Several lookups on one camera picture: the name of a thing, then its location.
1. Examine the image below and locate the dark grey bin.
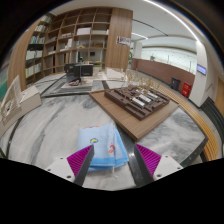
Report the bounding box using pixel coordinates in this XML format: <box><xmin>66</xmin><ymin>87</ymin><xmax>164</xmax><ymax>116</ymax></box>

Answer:
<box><xmin>170</xmin><ymin>76</ymin><xmax>182</xmax><ymax>92</ymax></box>

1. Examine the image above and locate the wooden shelf unit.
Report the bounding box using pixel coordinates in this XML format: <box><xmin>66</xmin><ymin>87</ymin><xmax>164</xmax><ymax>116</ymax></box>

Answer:
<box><xmin>24</xmin><ymin>7</ymin><xmax>113</xmax><ymax>79</ymax></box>

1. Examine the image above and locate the brown architectural model on board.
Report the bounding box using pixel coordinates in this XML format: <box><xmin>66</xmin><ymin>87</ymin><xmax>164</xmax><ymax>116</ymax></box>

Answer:
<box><xmin>88</xmin><ymin>83</ymin><xmax>181</xmax><ymax>143</ymax></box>

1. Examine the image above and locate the red bin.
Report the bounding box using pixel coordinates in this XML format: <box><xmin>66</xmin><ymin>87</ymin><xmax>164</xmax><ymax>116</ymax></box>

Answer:
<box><xmin>181</xmin><ymin>82</ymin><xmax>193</xmax><ymax>98</ymax></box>

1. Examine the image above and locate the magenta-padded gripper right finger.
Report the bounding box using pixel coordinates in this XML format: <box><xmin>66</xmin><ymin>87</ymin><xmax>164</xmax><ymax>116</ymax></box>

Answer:
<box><xmin>133</xmin><ymin>143</ymin><xmax>184</xmax><ymax>189</ymax></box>

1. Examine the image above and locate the white wall sign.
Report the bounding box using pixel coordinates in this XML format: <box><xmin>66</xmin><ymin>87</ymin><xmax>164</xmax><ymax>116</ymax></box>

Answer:
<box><xmin>115</xmin><ymin>35</ymin><xmax>132</xmax><ymax>47</ymax></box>

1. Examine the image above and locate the light blue printed towel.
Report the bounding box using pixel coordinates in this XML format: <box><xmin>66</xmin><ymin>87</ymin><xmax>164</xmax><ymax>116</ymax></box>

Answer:
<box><xmin>77</xmin><ymin>122</ymin><xmax>130</xmax><ymax>173</ymax></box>

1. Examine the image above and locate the small white architectural model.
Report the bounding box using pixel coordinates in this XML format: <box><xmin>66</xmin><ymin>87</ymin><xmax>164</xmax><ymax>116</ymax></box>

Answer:
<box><xmin>105</xmin><ymin>67</ymin><xmax>129</xmax><ymax>81</ymax></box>

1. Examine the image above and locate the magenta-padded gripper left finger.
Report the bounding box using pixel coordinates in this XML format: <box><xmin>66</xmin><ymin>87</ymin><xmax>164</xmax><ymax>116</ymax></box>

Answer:
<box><xmin>44</xmin><ymin>144</ymin><xmax>96</xmax><ymax>187</ymax></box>

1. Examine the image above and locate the blue wall screen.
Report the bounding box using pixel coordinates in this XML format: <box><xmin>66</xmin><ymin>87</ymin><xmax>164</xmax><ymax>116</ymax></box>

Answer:
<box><xmin>195</xmin><ymin>63</ymin><xmax>208</xmax><ymax>76</ymax></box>

